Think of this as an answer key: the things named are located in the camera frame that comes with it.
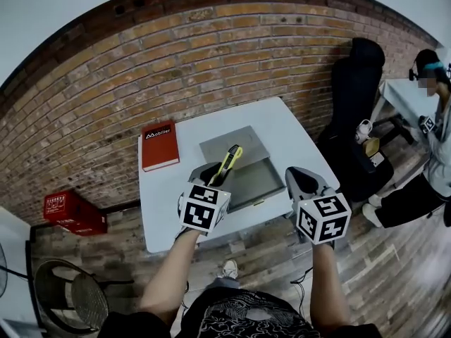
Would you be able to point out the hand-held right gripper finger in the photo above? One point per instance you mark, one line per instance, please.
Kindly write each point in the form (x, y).
(315, 181)
(293, 183)

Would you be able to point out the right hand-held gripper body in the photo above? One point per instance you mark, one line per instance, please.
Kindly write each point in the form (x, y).
(322, 218)

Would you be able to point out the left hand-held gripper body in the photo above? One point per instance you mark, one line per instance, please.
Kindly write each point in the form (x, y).
(201, 210)

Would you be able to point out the yellow utility knife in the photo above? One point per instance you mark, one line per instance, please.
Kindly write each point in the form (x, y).
(229, 160)

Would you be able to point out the grey box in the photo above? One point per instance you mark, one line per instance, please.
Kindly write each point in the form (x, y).
(246, 174)

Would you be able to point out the person's right forearm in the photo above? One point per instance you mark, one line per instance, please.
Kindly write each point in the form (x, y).
(327, 287)

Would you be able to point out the person's left forearm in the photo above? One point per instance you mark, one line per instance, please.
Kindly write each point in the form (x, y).
(167, 276)

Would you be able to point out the red book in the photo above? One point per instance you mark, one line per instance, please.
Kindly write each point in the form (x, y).
(159, 146)

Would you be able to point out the tan object on chair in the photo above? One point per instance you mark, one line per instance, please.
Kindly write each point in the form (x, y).
(371, 147)

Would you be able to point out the person's white shoe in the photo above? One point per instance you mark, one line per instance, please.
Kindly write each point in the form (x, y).
(230, 269)

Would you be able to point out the white device on chair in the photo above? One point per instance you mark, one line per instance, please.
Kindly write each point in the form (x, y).
(363, 130)

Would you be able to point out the person's grey trouser leg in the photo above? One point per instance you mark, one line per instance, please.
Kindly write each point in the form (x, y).
(222, 283)

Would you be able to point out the black office chair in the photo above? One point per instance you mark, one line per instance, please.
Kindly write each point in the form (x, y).
(359, 93)

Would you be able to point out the person's black patterned shirt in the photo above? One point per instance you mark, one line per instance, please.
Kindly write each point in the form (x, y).
(243, 315)

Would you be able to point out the white side table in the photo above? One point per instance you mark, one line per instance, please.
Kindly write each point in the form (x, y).
(405, 99)

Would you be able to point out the red plastic crate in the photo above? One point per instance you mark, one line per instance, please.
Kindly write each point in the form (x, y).
(72, 213)

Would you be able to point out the black mesh stool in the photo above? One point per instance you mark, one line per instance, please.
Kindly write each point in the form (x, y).
(81, 294)

